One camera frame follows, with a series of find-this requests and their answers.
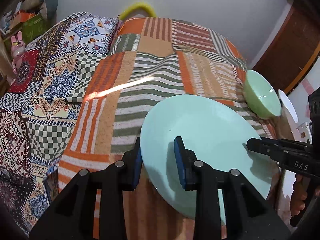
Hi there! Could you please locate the white bowl with dark dots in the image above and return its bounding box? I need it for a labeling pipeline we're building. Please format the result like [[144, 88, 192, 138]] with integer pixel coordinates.
[[278, 89, 298, 124]]

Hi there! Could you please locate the mint green bowl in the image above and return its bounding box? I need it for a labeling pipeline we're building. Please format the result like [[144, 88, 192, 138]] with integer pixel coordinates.
[[243, 70, 281, 119]]

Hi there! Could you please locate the mint green plate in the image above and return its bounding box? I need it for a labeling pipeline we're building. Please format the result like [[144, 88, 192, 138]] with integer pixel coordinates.
[[140, 95, 278, 219]]

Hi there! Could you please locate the person's right hand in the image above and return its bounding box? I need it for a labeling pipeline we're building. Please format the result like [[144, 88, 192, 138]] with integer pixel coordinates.
[[290, 174, 308, 217]]

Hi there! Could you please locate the white small refrigerator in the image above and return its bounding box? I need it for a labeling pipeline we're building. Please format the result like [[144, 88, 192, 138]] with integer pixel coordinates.
[[298, 122, 312, 144]]

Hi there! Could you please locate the brown wooden door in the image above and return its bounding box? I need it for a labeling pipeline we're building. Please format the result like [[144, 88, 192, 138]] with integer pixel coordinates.
[[253, 4, 319, 94]]

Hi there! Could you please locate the patterned checkered quilt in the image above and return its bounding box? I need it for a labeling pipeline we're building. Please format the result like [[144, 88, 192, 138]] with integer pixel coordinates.
[[1, 12, 120, 235]]

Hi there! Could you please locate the striped patchwork orange blanket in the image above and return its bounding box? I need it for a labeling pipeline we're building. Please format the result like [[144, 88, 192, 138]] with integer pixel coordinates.
[[57, 16, 283, 240]]

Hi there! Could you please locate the pink rabbit toy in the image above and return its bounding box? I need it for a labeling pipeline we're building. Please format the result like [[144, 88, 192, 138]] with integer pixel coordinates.
[[10, 31, 25, 75]]

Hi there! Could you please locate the yellow foam tube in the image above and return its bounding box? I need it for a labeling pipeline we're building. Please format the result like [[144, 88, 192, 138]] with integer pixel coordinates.
[[119, 2, 157, 21]]

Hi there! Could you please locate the green storage box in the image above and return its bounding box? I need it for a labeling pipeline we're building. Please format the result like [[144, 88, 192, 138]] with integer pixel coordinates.
[[3, 14, 49, 52]]

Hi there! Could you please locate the grey plush toy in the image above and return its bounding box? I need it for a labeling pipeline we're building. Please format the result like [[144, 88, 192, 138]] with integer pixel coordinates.
[[20, 0, 59, 25]]

